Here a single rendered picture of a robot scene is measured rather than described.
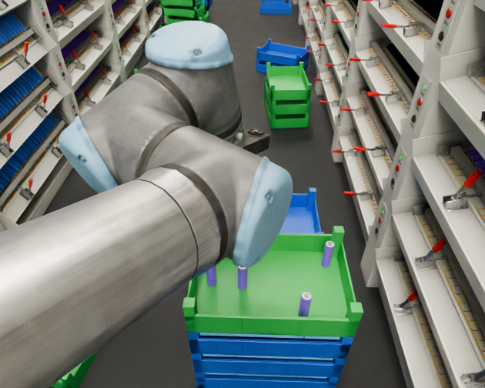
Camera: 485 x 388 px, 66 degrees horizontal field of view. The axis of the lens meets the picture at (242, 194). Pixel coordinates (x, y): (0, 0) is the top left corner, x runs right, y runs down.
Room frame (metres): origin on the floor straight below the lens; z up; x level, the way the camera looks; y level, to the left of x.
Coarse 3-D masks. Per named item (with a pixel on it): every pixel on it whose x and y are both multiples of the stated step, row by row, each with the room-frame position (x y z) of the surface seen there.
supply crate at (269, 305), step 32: (288, 256) 0.53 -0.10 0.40; (320, 256) 0.53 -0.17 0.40; (192, 288) 0.43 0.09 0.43; (224, 288) 0.45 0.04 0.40; (256, 288) 0.45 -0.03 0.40; (288, 288) 0.45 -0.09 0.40; (320, 288) 0.45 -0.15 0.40; (352, 288) 0.41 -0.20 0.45; (192, 320) 0.35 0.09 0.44; (224, 320) 0.35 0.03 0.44; (256, 320) 0.35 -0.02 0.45; (288, 320) 0.35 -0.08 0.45; (320, 320) 0.35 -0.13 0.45; (352, 320) 0.34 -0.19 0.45
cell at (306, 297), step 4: (304, 292) 0.39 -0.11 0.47; (308, 292) 0.39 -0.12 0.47; (304, 296) 0.38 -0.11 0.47; (308, 296) 0.38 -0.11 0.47; (300, 300) 0.39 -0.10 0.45; (304, 300) 0.38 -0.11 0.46; (308, 300) 0.38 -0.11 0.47; (300, 304) 0.38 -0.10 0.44; (304, 304) 0.38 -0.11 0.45; (308, 304) 0.38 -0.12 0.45; (300, 308) 0.38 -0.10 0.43; (304, 308) 0.38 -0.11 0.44; (308, 308) 0.38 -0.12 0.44; (300, 312) 0.38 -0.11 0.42; (304, 312) 0.38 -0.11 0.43; (308, 312) 0.38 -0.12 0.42; (304, 316) 0.38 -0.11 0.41
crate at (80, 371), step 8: (96, 352) 0.52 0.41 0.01; (88, 360) 0.48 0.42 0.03; (80, 368) 0.45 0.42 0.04; (88, 368) 0.47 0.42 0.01; (64, 376) 0.42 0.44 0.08; (72, 376) 0.43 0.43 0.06; (80, 376) 0.44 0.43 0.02; (56, 384) 0.42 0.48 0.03; (64, 384) 0.41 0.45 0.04; (72, 384) 0.42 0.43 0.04
